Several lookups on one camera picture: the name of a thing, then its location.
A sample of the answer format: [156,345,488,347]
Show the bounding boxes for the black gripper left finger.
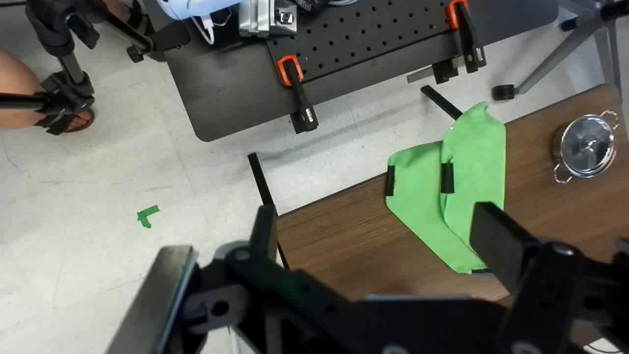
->
[250,205,277,260]

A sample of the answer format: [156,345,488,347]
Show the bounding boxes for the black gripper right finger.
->
[470,203,541,290]

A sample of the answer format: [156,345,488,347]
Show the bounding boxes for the green cloth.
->
[386,103,507,276]

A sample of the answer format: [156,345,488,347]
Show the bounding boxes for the green tape floor marker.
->
[136,205,160,229]

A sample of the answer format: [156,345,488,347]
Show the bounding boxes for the black perforated breadboard table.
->
[156,0,561,144]

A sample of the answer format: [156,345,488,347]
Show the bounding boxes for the grey metal stand leg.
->
[492,0,629,101]

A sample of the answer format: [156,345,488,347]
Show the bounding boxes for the black tripod stand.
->
[0,0,152,136]

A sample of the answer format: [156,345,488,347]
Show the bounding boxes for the silver pot with handles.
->
[551,111,619,185]

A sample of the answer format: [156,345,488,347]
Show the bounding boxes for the orange handled black clamp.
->
[277,54,319,134]

